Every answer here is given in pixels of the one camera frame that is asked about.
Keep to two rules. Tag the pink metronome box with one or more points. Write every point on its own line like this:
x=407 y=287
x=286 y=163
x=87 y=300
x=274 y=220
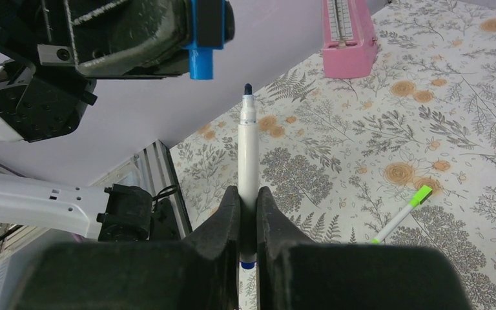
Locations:
x=350 y=42

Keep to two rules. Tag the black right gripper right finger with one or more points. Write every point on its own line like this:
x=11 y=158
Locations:
x=295 y=272

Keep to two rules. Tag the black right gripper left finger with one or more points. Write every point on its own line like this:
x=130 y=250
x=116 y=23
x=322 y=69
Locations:
x=200 y=271

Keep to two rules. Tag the white pen dark tip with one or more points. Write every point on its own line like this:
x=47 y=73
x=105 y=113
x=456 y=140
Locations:
x=248 y=177

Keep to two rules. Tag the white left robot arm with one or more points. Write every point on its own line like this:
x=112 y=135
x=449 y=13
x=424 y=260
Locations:
x=112 y=213

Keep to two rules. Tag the floral table mat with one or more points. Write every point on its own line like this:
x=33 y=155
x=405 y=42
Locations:
x=343 y=156

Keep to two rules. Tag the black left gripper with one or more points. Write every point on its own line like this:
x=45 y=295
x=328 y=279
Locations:
x=56 y=51

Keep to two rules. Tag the blue pen cap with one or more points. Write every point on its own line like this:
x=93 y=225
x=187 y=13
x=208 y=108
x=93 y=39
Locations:
x=207 y=35

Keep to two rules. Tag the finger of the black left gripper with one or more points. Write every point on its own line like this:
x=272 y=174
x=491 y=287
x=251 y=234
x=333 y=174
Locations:
x=229 y=22

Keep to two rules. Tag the white pen green tip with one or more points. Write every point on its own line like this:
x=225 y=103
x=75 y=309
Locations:
x=418 y=198

